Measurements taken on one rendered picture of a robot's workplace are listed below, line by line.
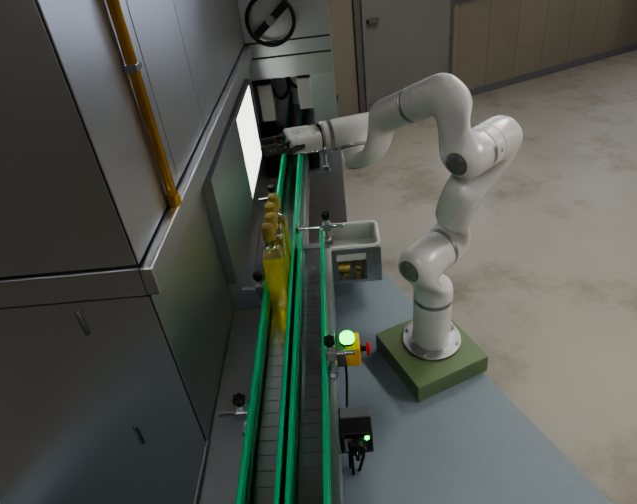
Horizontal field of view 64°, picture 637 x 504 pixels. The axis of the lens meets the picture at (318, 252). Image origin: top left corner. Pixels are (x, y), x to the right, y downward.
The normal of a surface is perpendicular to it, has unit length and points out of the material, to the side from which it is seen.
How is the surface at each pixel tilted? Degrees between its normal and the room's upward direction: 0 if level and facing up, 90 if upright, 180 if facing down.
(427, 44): 90
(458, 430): 0
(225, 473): 0
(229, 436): 0
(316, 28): 90
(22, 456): 90
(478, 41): 90
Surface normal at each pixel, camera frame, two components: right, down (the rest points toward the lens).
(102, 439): 0.00, 0.58
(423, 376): -0.10, -0.79
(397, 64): 0.41, 0.49
